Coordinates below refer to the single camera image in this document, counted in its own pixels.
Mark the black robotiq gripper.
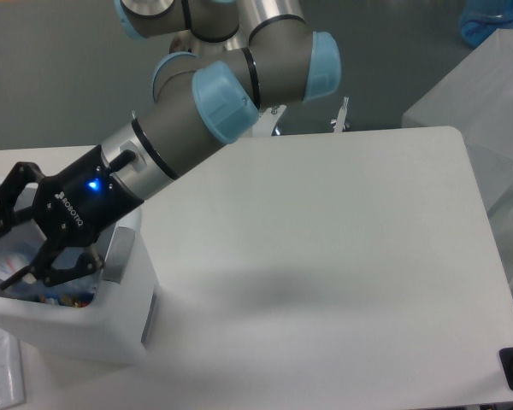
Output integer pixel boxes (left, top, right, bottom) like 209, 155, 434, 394
0, 145, 143, 290

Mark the crushed clear plastic bottle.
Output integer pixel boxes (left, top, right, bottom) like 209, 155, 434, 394
0, 242, 100, 302

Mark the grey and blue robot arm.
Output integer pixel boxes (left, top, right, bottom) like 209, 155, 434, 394
0, 1, 342, 290

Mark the colourful trash inside can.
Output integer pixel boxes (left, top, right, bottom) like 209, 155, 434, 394
27, 292, 94, 308

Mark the white open trash can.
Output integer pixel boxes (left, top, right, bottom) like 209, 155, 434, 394
0, 209, 160, 364

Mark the white tray with plastic bag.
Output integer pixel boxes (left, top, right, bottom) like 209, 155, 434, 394
0, 328, 26, 409

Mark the grey side table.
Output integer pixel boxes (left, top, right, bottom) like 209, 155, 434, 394
402, 29, 513, 295

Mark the blue water jug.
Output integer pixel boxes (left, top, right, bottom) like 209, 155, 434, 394
458, 0, 513, 48

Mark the white pedestal base bracket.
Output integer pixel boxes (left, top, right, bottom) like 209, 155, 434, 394
251, 105, 286, 137

